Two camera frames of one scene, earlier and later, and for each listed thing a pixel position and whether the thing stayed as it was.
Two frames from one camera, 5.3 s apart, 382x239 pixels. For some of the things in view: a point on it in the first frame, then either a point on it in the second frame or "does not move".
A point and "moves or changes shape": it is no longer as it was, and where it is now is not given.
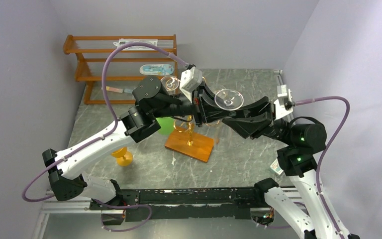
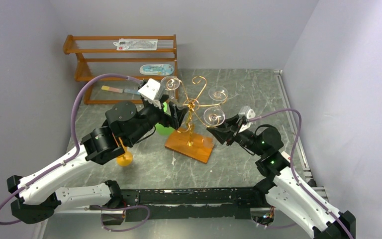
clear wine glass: [229, 99] moves or changes shape
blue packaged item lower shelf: [158, 69] does not move
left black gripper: [205, 109] -> [177, 116]
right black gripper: [270, 119] -> [231, 131]
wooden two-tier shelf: [111, 65] does not move
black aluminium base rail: [125, 205] does not move
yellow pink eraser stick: [115, 89] does not move
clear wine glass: [215, 88] does not move
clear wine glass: [170, 83] does not move
